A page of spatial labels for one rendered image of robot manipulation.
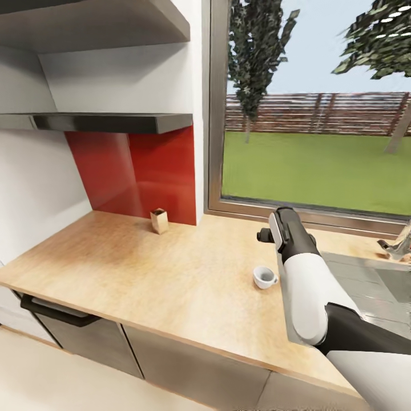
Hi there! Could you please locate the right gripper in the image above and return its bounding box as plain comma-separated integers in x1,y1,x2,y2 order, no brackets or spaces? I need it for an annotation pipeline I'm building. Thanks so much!
256,228,275,244

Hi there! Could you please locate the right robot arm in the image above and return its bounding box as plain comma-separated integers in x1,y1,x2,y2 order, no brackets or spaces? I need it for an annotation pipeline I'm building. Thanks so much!
256,208,411,411

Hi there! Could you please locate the coffee cup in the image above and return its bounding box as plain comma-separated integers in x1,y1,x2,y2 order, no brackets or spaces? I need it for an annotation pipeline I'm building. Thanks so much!
253,265,279,289

